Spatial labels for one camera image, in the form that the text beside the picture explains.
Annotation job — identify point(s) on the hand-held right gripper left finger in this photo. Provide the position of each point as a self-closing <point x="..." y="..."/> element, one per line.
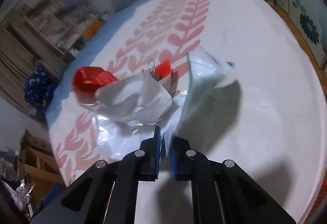
<point x="157" y="138"/>

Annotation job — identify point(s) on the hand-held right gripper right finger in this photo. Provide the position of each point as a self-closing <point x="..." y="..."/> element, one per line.
<point x="174" y="157"/>

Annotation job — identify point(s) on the white paper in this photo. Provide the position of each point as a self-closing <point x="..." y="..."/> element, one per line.
<point x="132" y="101"/>

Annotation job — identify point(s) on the small red plastic piece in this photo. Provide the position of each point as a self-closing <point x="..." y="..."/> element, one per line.
<point x="163" y="68"/>

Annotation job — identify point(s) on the white plastic bag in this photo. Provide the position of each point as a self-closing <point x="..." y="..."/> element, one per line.
<point x="204" y="81"/>

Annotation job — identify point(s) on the red wrapper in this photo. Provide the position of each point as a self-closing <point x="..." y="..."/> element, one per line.
<point x="86" y="78"/>

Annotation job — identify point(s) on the wooden crate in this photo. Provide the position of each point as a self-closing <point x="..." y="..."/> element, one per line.
<point x="38" y="162"/>

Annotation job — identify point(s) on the orange cabinet door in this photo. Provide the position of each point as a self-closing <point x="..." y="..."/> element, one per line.
<point x="93" y="28"/>

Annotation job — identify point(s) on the dark blue star cloth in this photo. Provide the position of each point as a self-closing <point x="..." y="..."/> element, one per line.
<point x="38" y="88"/>

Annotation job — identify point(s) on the leaf print bedspread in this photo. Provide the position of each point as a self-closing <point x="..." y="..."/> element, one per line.
<point x="255" y="48"/>

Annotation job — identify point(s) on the white bookshelf with books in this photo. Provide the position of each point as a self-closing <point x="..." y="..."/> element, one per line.
<point x="51" y="22"/>

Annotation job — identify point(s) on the beige curtain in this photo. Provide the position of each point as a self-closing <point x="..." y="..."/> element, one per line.
<point x="15" y="60"/>

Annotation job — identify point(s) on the flower print glass door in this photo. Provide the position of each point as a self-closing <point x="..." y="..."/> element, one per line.
<point x="306" y="22"/>

